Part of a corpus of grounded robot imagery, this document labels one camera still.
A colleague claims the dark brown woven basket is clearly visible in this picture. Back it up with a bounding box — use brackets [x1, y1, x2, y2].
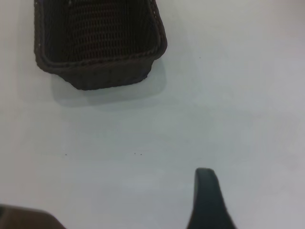
[33, 0, 168, 91]

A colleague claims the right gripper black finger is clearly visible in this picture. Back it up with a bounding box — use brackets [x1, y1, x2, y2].
[185, 167, 239, 229]

